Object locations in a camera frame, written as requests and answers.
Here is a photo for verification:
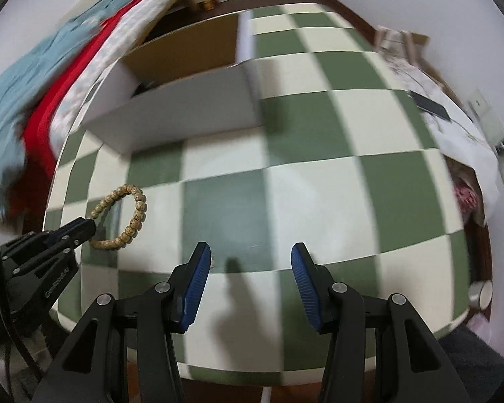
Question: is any black smartphone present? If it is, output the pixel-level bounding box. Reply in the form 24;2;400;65
409;90;450;121

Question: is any white round container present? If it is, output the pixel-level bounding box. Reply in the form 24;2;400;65
468;280;493;308

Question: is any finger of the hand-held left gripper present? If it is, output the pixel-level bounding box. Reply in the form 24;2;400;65
0;217;97;257
4;230;96;275

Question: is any wooden bead bracelet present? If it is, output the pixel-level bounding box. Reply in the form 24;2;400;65
89;184;148;250

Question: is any green white checkered tablecloth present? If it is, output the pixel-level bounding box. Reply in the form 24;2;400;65
44;2;473;387

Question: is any white cardboard box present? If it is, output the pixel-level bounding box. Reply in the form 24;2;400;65
82;10;264;154

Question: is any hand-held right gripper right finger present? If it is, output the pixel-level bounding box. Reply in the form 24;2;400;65
291;242;473;403

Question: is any patterned white tote bag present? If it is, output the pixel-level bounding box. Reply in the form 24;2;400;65
375;27;430;77

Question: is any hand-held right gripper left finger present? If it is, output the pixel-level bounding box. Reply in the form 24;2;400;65
27;241;213;403

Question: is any grey white checked mattress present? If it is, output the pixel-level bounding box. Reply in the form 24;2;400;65
52;0;191;156

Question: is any white paper bag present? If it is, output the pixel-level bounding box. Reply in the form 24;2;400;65
418;67;501;221

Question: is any white red plastic bag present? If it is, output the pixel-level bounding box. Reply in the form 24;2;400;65
453;176;478;216

